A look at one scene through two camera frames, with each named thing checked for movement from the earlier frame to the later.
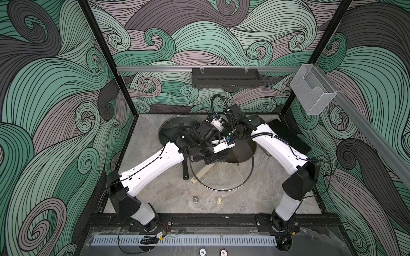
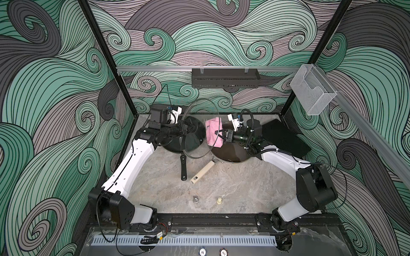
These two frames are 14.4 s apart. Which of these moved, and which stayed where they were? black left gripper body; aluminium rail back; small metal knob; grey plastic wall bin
Moved: black left gripper body
Stayed: small metal knob; aluminium rail back; grey plastic wall bin
